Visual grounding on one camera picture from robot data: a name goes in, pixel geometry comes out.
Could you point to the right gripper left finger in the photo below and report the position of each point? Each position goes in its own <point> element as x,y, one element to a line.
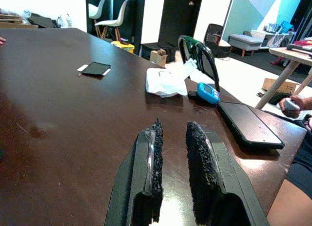
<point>141,162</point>

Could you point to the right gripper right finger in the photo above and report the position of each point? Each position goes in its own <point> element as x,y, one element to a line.
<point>207,167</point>

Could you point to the grey round device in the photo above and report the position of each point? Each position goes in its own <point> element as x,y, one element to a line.
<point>291,106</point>

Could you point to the person's hand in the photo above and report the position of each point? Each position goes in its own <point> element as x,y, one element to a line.
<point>2,41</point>
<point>306,102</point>

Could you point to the black smartphone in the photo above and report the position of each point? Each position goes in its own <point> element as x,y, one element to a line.
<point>248,124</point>

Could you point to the blue digital timer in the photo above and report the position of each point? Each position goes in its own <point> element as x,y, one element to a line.
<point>207,93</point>

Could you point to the white plastic bag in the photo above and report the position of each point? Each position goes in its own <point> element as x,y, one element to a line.
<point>162,83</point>

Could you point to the person's leg in black shorts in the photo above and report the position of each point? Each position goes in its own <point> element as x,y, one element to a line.
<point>292,204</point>

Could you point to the white paper tag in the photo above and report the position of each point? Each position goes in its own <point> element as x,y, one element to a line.
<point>190,66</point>

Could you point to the black card with white tabs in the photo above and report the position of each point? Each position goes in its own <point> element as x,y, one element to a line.
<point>95,68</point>

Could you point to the small open cardboard box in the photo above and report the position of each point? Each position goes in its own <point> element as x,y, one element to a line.
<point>159,57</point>

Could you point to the flat cardboard box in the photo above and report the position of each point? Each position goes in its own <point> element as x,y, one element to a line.
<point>278,85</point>

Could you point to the black low shelf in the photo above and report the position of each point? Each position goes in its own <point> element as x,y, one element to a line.
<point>148,49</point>

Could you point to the yellow bin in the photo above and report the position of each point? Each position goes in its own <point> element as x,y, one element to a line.
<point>123,46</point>

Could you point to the black mesh chair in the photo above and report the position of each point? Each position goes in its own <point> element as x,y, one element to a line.
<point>213,35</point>

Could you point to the grey upholstered bench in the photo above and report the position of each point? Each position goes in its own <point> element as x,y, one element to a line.
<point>246,40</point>

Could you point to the light wooden table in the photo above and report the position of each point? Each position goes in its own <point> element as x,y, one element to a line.
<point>287,54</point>

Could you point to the white shell chair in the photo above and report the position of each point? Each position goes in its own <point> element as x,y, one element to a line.
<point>97,8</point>
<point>117,16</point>

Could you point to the black door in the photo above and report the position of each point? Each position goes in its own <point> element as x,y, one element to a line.
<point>179,18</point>

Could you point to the grey tool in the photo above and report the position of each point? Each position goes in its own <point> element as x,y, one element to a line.
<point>298,47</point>

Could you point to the red cloth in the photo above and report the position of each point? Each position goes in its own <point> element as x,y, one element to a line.
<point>303,43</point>

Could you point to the blue bag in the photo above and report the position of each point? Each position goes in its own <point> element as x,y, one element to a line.
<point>285,27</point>

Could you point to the stacked cardboard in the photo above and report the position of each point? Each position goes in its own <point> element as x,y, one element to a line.
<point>11,21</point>

